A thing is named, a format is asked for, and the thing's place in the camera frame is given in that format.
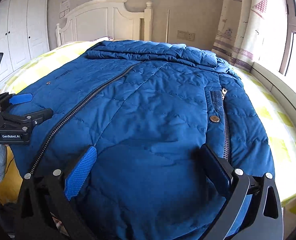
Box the blue quilted puffer jacket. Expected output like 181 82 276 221
10 41 275 239

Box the yellow white checkered bedsheet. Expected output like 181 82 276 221
0 38 296 216

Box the white wardrobe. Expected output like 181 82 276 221
0 0 50 89

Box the beige window sill ledge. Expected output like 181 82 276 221
251 62 296 128

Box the white wooden headboard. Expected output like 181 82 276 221
56 0 153 47

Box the patterned cream curtain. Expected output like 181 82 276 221
212 0 288 72

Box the thin metal lamp pole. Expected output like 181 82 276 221
165 9 170 43

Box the paper notice on wall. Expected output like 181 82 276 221
59 0 71 19

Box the wall power socket plate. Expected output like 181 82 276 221
177 30 195 41

